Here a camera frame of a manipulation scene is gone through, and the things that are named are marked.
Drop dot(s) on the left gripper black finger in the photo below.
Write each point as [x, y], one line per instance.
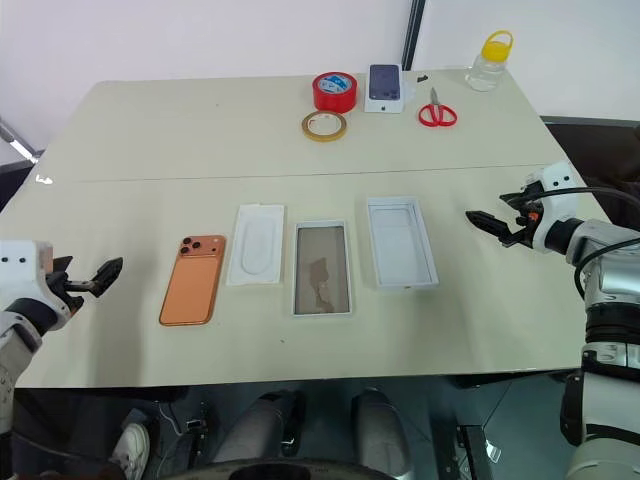
[63, 263]
[109, 276]

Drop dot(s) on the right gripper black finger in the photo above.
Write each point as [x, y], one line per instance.
[487, 222]
[512, 197]

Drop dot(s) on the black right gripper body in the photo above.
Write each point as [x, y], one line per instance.
[525, 225]

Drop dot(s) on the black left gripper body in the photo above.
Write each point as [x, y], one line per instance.
[70, 289]

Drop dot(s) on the dark round robot base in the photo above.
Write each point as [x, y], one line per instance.
[285, 470]

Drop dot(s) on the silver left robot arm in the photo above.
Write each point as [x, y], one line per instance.
[15, 340]

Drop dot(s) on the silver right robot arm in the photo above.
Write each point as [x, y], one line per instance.
[607, 280]

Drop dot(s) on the white open box lid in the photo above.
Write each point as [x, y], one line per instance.
[402, 245]

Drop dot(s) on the boxed blue phone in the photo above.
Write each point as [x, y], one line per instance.
[384, 89]

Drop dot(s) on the white box base, brown inside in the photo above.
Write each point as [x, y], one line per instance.
[321, 270]

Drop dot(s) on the orange smartphone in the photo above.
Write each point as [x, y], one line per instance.
[192, 282]

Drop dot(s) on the clear jar with yellow lid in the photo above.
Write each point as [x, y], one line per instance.
[487, 67]

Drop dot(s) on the white moulded insert tray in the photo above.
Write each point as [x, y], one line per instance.
[256, 245]

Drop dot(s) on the white shoe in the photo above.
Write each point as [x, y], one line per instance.
[132, 447]

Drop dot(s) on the yellow thin tape roll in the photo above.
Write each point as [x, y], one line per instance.
[324, 125]

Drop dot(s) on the red tape roll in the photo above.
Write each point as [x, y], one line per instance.
[334, 91]

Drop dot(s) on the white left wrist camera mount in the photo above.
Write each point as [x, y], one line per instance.
[22, 267]

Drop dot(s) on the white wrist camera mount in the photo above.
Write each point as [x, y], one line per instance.
[22, 267]
[557, 192]

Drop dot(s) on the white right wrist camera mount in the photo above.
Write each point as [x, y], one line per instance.
[557, 192]

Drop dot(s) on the grey metal frame bar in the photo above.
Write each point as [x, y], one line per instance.
[17, 142]

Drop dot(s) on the black vertical post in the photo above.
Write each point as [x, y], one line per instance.
[412, 32]

